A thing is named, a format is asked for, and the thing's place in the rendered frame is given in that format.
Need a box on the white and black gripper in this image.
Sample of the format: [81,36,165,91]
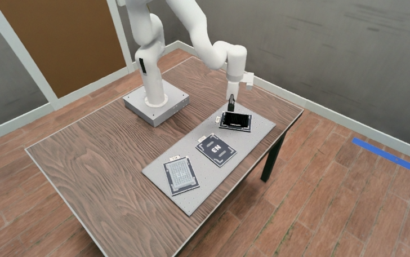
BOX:
[226,78,240,112]

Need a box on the dark grey rectangular frame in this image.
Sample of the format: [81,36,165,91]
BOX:
[163,156,200,196]

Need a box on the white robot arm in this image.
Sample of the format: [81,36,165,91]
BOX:
[124,0,254,108]

